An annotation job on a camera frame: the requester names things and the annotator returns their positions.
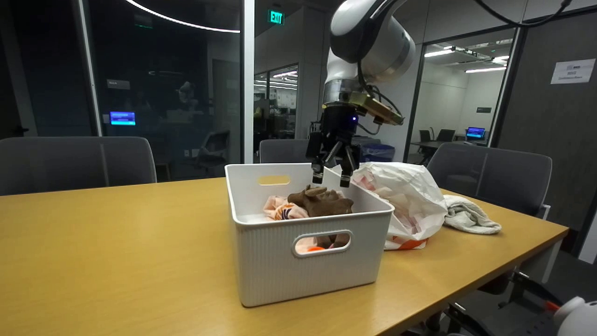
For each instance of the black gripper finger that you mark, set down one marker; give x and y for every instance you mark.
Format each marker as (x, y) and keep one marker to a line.
(318, 165)
(348, 167)

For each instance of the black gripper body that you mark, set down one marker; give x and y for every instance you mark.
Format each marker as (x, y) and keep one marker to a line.
(331, 137)

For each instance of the brown cloth garment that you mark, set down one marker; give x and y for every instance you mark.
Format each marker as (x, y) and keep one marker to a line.
(322, 203)

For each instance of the light pink printed garment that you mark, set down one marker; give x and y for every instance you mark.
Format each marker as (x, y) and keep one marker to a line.
(280, 208)

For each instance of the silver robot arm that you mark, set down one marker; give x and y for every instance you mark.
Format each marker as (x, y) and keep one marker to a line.
(368, 46)

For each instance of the white plastic storage box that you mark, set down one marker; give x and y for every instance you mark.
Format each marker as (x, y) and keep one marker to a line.
(282, 261)

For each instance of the white plastic bag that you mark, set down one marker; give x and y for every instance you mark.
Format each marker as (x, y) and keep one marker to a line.
(419, 205)

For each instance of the green exit sign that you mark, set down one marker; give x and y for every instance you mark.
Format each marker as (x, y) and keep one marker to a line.
(275, 18)

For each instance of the white grey handheld tool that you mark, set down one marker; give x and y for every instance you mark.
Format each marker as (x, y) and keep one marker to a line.
(577, 318)

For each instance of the grey office chair left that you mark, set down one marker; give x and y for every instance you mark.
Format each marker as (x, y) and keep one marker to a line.
(62, 164)

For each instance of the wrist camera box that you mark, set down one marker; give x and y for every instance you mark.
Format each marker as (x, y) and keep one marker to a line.
(379, 111)

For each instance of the white wall sign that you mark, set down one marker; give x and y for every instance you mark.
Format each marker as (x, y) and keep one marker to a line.
(573, 72)

